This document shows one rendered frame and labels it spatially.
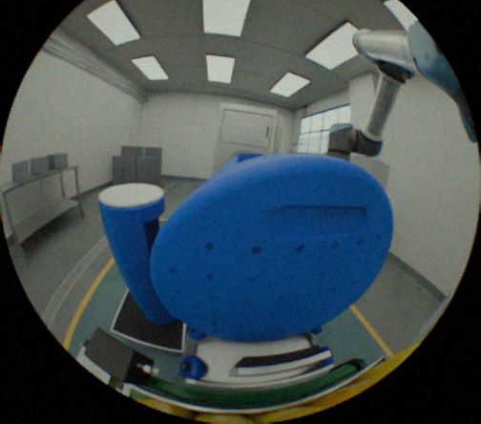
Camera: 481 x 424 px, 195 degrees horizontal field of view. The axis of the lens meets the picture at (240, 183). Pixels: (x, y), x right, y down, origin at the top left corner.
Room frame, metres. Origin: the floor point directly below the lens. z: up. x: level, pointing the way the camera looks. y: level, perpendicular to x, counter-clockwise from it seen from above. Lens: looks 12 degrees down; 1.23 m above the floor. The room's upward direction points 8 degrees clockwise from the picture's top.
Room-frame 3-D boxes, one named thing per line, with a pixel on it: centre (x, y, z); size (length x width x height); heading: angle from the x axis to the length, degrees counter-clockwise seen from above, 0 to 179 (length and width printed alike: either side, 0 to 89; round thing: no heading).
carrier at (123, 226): (0.44, 0.44, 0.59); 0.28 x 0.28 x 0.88
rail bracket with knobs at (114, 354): (-0.03, 0.13, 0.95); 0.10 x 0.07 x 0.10; 92
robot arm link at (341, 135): (0.58, -0.44, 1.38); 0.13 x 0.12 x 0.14; 67
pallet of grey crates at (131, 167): (3.12, 2.84, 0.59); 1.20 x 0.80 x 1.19; 101
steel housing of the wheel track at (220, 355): (1.07, -0.03, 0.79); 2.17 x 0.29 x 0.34; 2
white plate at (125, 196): (0.44, 0.44, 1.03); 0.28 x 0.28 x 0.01
